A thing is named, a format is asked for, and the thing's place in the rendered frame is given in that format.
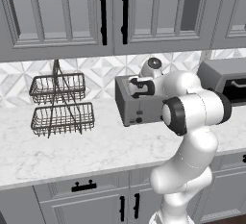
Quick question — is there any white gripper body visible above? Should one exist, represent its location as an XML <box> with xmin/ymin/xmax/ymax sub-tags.
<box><xmin>128</xmin><ymin>76</ymin><xmax>157</xmax><ymax>100</ymax></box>

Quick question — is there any grey toaster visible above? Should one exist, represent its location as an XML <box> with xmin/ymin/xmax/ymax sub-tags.
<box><xmin>114</xmin><ymin>75</ymin><xmax>165</xmax><ymax>128</ymax></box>

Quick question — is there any grey toaster oven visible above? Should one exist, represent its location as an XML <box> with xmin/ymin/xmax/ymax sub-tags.
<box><xmin>196</xmin><ymin>57</ymin><xmax>246</xmax><ymax>108</ymax></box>

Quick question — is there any grey drawer front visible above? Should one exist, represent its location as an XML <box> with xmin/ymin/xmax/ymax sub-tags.
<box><xmin>33</xmin><ymin>170</ymin><xmax>131</xmax><ymax>203</ymax></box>
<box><xmin>216</xmin><ymin>151</ymin><xmax>246</xmax><ymax>172</ymax></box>

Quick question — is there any grey base cupboard door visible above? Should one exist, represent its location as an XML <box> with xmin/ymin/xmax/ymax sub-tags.
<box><xmin>195</xmin><ymin>166</ymin><xmax>246</xmax><ymax>224</ymax></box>
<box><xmin>38</xmin><ymin>192</ymin><xmax>132</xmax><ymax>224</ymax></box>
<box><xmin>128</xmin><ymin>185</ymin><xmax>165</xmax><ymax>224</ymax></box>

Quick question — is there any plain grey base panel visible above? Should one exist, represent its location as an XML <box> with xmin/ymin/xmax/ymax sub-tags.
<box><xmin>0</xmin><ymin>185</ymin><xmax>46</xmax><ymax>224</ymax></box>

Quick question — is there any grey wall cupboard door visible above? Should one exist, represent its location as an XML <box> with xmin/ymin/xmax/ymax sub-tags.
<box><xmin>112</xmin><ymin>0</ymin><xmax>219</xmax><ymax>57</ymax></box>
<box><xmin>210</xmin><ymin>0</ymin><xmax>246</xmax><ymax>51</ymax></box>
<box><xmin>0</xmin><ymin>0</ymin><xmax>114</xmax><ymax>63</ymax></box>

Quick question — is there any long black cupboard handle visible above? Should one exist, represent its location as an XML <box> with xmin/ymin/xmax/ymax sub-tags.
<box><xmin>120</xmin><ymin>0</ymin><xmax>130</xmax><ymax>45</ymax></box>
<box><xmin>98</xmin><ymin>0</ymin><xmax>109</xmax><ymax>46</ymax></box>

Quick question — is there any two-tier dark wire basket stand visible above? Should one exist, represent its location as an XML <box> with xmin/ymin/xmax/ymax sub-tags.
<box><xmin>28</xmin><ymin>59</ymin><xmax>96</xmax><ymax>139</ymax></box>

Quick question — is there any short black cupboard handle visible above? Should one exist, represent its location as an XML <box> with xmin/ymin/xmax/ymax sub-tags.
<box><xmin>133</xmin><ymin>192</ymin><xmax>141</xmax><ymax>220</ymax></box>
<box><xmin>118</xmin><ymin>195</ymin><xmax>126</xmax><ymax>223</ymax></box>

